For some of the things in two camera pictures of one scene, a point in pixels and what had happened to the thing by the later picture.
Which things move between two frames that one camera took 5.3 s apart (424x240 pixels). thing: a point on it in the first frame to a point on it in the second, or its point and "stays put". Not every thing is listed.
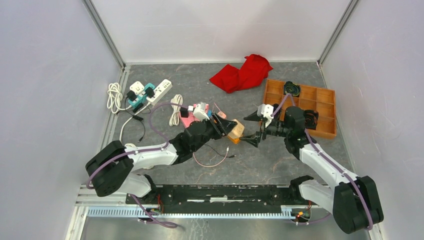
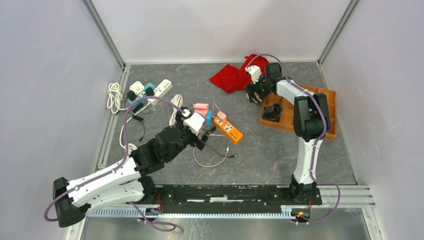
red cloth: x=255 y=69 stays put
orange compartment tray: x=323 y=100 stays put
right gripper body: x=277 y=128 to x=260 y=87
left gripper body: x=218 y=130 to x=200 y=143
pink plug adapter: x=222 y=115 stays put
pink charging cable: x=226 y=157 stays put
